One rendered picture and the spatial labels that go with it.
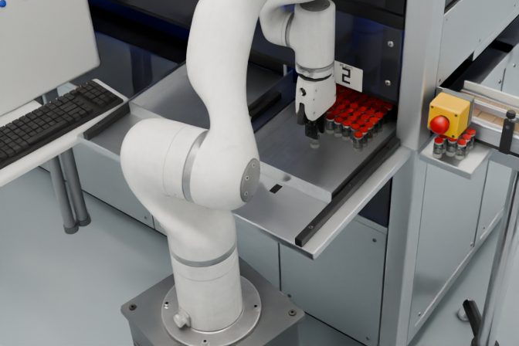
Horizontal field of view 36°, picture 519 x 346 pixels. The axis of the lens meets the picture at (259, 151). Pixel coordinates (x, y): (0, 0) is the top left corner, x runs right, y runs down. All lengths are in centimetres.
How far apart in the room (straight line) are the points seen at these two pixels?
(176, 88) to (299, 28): 54
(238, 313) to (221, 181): 37
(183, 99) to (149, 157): 79
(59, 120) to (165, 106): 29
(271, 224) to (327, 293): 76
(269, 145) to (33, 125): 64
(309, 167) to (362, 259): 48
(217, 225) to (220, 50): 30
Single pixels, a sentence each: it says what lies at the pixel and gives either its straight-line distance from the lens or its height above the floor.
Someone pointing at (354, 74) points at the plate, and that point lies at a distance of 183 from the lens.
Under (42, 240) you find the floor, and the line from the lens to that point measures 303.
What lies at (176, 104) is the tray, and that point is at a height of 88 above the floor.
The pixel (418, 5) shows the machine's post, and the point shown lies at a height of 125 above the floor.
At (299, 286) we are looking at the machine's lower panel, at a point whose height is 19.
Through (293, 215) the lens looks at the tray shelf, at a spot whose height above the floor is 88.
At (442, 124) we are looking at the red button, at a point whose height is 101.
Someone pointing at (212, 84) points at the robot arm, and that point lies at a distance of 122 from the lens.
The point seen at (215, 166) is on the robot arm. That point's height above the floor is 127.
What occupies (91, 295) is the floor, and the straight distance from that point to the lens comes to 279.
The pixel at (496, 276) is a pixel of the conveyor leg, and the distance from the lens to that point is 220.
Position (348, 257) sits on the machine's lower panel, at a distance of 222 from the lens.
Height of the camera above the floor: 204
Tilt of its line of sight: 39 degrees down
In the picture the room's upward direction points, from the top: 3 degrees counter-clockwise
